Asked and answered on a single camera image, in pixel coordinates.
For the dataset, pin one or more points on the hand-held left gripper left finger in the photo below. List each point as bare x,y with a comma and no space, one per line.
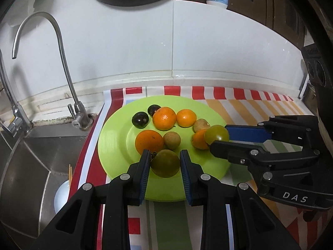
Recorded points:
144,177

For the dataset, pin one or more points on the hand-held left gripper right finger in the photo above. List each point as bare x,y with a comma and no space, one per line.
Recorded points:
186,179

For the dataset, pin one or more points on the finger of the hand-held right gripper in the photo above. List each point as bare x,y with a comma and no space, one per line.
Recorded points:
244,133
231,152

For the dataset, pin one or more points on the green plum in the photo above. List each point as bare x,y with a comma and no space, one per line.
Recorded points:
216,134
165,163

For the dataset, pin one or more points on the small orange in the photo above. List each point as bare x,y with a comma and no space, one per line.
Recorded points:
199,140
186,118

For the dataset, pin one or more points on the large orange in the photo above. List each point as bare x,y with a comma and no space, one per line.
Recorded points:
164,118
149,142

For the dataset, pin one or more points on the brown round fruit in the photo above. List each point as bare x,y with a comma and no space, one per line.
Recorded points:
200,125
171,139

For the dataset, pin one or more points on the green plate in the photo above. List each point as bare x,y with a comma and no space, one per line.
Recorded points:
117,145

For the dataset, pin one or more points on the dark purple plum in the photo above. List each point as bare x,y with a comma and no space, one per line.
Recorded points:
140,119
153,109

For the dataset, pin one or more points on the striped colourful table cloth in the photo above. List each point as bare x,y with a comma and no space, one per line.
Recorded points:
166,221

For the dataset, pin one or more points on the wooden chopstick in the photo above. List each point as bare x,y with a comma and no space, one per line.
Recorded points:
70,173

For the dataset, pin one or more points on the white bowl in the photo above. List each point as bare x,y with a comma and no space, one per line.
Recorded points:
61,195

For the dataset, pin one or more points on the stainless steel sink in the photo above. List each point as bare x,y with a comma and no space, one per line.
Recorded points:
31,166

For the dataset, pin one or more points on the dark wooden cabinet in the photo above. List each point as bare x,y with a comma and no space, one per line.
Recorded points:
260,5

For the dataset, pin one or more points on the chrome sink faucet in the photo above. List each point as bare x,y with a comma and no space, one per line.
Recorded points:
15,109

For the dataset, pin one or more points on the thin gooseneck faucet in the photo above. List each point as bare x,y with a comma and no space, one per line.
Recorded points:
62,49

